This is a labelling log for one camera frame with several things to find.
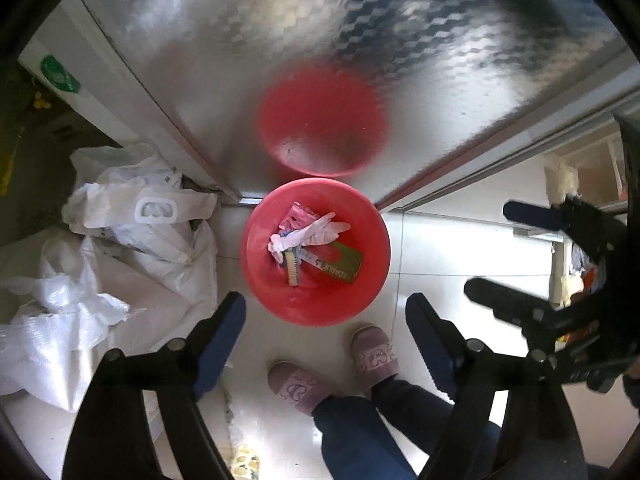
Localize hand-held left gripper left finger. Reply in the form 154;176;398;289
60;291;247;480

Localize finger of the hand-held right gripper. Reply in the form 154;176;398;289
504;195;626;261
464;279;601;356

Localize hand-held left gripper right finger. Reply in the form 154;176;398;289
405;294;588;480

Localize red plastic basin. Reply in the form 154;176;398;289
240;177;392;329

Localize small blue yellow comb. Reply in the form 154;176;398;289
283;250;304;287

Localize white rubber glove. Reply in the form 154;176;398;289
268;212;351;264

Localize pink packet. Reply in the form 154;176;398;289
279;202;322;235

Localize mauve slipper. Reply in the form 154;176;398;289
349;325;401;387
267;361;334;417

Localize person's right leg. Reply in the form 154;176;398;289
371;378;502;480

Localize person's leg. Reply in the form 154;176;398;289
311;394;418;480
371;378;502;480

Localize person's left leg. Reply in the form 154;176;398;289
311;394;418;480

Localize white woven sack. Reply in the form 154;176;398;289
0;232;219;413

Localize steel cabinet door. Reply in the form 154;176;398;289
75;0;632;207

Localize green round sticker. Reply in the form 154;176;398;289
40;55;82;94

